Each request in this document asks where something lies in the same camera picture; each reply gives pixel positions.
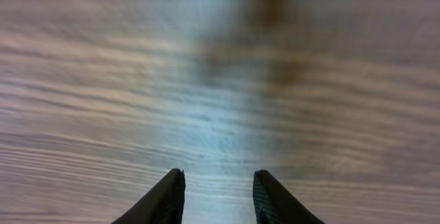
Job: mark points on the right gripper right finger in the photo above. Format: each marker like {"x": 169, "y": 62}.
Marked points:
{"x": 274, "y": 204}

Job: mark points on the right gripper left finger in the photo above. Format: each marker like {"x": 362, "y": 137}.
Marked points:
{"x": 162, "y": 204}

